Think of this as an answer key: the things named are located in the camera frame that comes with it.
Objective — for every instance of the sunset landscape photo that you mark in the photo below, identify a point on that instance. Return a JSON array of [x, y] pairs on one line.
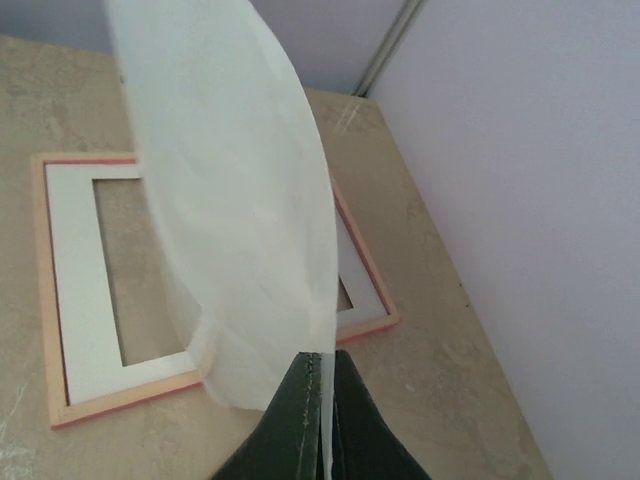
[[208, 83]]

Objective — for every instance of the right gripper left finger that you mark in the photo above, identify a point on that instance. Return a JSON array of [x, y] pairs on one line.
[[286, 443]]

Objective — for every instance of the right aluminium corner post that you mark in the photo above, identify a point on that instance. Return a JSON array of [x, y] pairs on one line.
[[387, 47]]

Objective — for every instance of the clear plastic frame sheet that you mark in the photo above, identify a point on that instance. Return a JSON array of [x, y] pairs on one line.
[[135, 270]]

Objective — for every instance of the pink wooden picture frame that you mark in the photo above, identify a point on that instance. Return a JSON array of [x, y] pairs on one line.
[[50, 300]]

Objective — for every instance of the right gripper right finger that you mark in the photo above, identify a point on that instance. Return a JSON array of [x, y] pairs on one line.
[[363, 445]]

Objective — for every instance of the white mat board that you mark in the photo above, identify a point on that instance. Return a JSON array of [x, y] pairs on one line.
[[188, 201]]

